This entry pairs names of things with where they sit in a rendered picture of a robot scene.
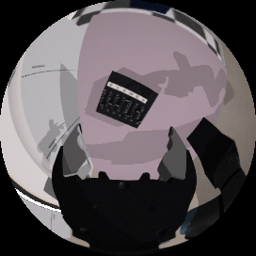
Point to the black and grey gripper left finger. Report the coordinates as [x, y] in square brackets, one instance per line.
[71, 165]

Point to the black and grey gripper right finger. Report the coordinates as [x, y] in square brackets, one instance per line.
[177, 168]

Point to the black lighting desk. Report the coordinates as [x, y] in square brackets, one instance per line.
[130, 100]

